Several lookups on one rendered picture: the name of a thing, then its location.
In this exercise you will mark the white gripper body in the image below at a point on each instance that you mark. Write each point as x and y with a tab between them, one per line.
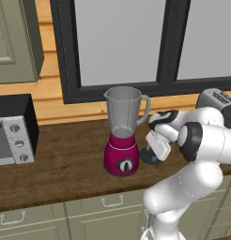
159	146

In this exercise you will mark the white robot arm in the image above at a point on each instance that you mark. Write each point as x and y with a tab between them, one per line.
195	178

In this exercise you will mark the dark grey blender lid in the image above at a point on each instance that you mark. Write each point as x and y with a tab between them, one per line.
146	157

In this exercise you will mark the magenta blender with grey jar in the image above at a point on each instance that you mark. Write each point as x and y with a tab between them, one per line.
122	153

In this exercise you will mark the olive green cupboard door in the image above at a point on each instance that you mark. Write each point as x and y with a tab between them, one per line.
202	218
104	226
29	234

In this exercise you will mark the olive green drawer front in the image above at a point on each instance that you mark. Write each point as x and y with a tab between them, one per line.
42	212
86	203

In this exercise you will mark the olive green drawer stack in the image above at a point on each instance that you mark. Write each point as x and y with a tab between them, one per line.
227	212

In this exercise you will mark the black framed window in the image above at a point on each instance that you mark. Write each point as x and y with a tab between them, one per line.
70	62

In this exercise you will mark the black and silver toaster oven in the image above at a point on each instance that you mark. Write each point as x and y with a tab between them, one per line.
14	125

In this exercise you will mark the olive green wall cupboard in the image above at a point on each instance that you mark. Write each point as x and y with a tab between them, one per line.
17	40

